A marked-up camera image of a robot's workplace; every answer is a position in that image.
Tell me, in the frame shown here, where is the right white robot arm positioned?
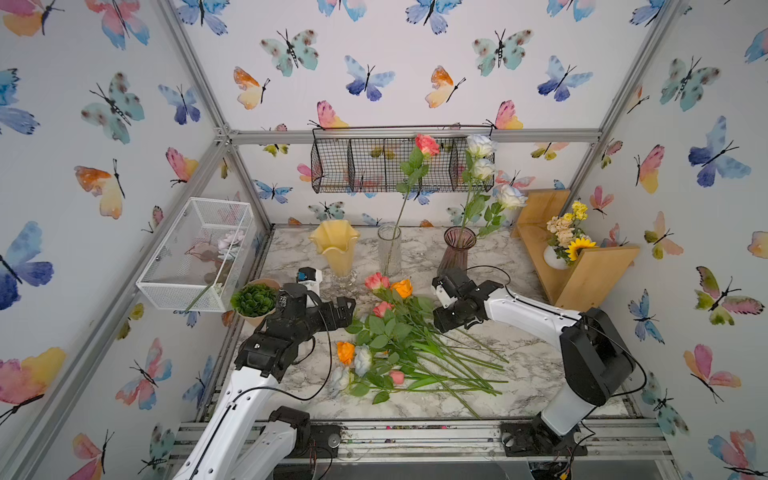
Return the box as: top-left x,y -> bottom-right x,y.
432,268 -> 639,438

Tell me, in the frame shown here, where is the clear ribbed glass vase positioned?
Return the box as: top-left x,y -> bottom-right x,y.
377,224 -> 402,277

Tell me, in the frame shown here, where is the wooden corner shelf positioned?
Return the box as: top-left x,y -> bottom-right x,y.
512,189 -> 640,311

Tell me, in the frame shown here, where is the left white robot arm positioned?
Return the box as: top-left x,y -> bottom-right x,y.
174,283 -> 356,479

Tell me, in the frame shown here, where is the sunflower bouquet in white vase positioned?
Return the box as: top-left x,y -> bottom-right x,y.
543,201 -> 597,270

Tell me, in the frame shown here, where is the orange rose lower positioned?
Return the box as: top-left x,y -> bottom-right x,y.
337,342 -> 356,366

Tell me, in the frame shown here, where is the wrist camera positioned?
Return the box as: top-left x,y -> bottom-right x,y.
296,267 -> 323,307
433,284 -> 456,309

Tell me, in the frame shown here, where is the pink rose lower small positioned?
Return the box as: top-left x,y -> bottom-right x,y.
389,370 -> 405,385

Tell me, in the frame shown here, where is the yellow wavy glass vase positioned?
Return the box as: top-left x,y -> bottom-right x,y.
310,220 -> 361,292

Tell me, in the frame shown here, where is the black wire wall basket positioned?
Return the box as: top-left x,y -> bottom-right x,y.
310,126 -> 496,194

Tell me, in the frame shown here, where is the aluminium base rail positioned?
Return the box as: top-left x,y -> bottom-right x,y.
311,418 -> 673,463

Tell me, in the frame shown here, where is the purple ribbed glass vase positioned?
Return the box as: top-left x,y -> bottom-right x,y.
437,226 -> 477,276

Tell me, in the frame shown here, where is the green succulent in pink pot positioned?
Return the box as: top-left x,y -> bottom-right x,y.
230,279 -> 281,327

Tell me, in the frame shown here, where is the white mesh wall basket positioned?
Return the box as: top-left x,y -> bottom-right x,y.
136,197 -> 255,313

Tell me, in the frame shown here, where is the pink rose pile top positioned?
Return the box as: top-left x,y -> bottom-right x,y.
364,272 -> 390,292

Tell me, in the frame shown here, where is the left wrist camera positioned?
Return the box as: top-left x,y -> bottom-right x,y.
296,267 -> 323,307

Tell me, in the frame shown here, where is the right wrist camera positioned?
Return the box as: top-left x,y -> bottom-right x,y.
433,284 -> 456,309

